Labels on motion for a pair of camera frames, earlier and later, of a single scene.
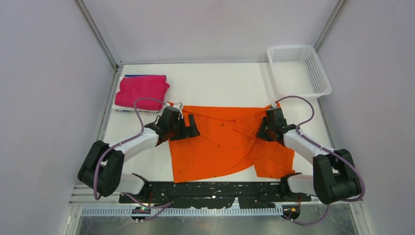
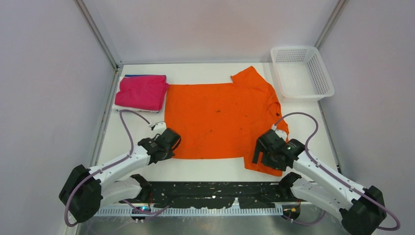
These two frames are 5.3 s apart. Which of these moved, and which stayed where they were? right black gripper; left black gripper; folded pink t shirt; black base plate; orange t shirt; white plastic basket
Moved: right black gripper; orange t shirt; left black gripper
Stayed: black base plate; folded pink t shirt; white plastic basket
